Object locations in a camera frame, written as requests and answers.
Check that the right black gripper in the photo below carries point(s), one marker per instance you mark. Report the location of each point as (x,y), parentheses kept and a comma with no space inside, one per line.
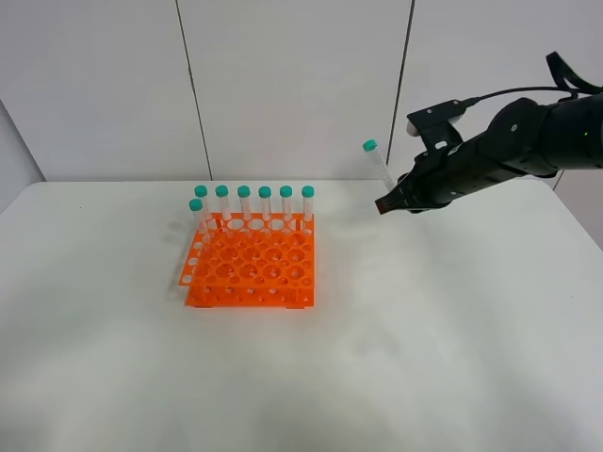
(437,180)

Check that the green capped test tube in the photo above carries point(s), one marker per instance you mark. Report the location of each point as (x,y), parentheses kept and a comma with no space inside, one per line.
(371,150)

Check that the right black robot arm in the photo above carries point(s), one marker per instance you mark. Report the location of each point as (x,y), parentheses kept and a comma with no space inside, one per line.
(523,139)

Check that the row tube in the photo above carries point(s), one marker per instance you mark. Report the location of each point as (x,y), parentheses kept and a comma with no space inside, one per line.
(244,194)
(308,193)
(222,193)
(286,193)
(201,193)
(264,193)

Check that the orange test tube rack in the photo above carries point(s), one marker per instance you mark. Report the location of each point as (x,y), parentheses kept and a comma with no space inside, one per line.
(251,266)

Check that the front left rack tube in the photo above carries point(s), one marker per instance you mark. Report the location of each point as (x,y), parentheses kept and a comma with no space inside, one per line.
(195,206)

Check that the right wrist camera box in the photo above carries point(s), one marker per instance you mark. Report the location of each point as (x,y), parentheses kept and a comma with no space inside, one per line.
(434,124)

